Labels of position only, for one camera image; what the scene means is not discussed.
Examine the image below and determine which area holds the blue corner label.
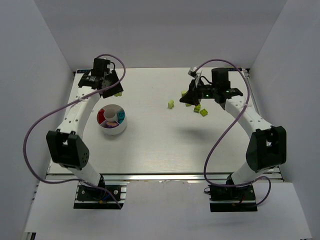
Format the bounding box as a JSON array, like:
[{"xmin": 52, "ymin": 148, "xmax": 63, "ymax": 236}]
[
  {"xmin": 227, "ymin": 67, "xmax": 243, "ymax": 72},
  {"xmin": 76, "ymin": 69, "xmax": 91, "ymax": 74}
]

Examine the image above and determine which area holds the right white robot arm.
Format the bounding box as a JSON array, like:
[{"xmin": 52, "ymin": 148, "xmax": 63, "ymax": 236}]
[{"xmin": 179, "ymin": 67, "xmax": 287, "ymax": 187}]

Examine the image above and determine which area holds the lime lego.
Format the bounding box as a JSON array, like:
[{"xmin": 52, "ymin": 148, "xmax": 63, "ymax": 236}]
[{"xmin": 114, "ymin": 92, "xmax": 123, "ymax": 97}]

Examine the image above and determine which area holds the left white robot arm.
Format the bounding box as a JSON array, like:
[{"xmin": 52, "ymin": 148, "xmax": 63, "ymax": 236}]
[{"xmin": 46, "ymin": 54, "xmax": 123, "ymax": 188}]

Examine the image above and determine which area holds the purple butterfly lego piece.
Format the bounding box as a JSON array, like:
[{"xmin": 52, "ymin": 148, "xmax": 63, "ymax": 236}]
[{"xmin": 106, "ymin": 121, "xmax": 119, "ymax": 129}]

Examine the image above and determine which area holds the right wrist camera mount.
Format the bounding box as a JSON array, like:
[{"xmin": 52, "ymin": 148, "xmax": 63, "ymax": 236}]
[{"xmin": 187, "ymin": 66, "xmax": 202, "ymax": 85}]

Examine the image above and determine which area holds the light green lego brick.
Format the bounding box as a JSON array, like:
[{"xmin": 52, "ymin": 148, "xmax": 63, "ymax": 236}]
[{"xmin": 167, "ymin": 99, "xmax": 175, "ymax": 109}]

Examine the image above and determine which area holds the teal square lego brick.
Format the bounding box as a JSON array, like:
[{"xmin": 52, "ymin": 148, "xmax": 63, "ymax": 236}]
[{"xmin": 117, "ymin": 111, "xmax": 125, "ymax": 124}]

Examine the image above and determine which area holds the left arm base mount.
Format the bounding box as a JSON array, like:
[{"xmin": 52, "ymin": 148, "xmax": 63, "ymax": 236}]
[{"xmin": 73, "ymin": 183, "xmax": 127, "ymax": 210}]

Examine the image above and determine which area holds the green lego two stud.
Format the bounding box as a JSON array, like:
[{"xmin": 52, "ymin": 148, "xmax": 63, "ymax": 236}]
[{"xmin": 193, "ymin": 104, "xmax": 201, "ymax": 113}]

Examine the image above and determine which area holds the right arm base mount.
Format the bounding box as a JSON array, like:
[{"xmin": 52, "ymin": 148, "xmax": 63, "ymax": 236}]
[{"xmin": 204, "ymin": 185, "xmax": 258, "ymax": 213}]

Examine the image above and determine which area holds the red lego brick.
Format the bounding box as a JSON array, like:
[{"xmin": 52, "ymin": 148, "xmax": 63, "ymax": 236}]
[{"xmin": 97, "ymin": 108, "xmax": 106, "ymax": 125}]

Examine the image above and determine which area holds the right blue corner label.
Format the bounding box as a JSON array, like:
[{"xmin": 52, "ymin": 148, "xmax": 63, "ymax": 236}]
[{"xmin": 227, "ymin": 67, "xmax": 243, "ymax": 72}]

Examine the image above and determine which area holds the lime lego brick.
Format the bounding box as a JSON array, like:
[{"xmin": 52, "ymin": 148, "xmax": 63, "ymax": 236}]
[{"xmin": 199, "ymin": 109, "xmax": 208, "ymax": 117}]

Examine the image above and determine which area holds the white divided round container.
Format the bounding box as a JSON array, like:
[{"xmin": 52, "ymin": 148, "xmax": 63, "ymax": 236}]
[{"xmin": 97, "ymin": 104, "xmax": 127, "ymax": 136}]

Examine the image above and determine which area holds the left blue corner label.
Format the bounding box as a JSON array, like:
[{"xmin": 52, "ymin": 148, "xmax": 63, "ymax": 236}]
[{"xmin": 76, "ymin": 69, "xmax": 91, "ymax": 74}]

